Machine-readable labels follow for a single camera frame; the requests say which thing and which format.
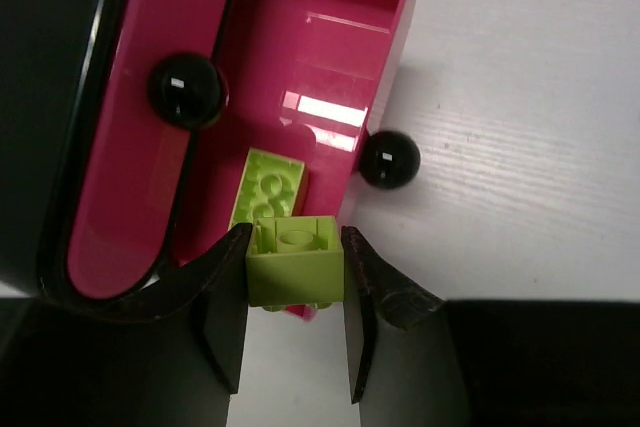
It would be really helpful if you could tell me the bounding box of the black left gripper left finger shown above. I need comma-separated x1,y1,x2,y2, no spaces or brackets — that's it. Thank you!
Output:
1,223,252,426

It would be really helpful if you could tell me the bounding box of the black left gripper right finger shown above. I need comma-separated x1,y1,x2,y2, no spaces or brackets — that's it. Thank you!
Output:
341,226,639,426

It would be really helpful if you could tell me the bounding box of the pale yellow lego brick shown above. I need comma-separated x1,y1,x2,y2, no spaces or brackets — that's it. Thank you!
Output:
246,216,345,308

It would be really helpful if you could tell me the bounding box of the pale yellow lego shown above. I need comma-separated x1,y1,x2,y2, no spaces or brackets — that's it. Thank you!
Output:
228,148,308,228

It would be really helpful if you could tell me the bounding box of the black pink drawer cabinet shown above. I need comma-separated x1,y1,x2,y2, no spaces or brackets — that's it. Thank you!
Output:
1,0,420,312

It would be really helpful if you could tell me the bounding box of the pink top drawer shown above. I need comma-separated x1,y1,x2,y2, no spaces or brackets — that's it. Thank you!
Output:
67,0,226,299

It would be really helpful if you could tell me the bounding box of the pink drawer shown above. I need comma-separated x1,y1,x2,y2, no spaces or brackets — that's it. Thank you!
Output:
172,0,416,263
67,0,226,299

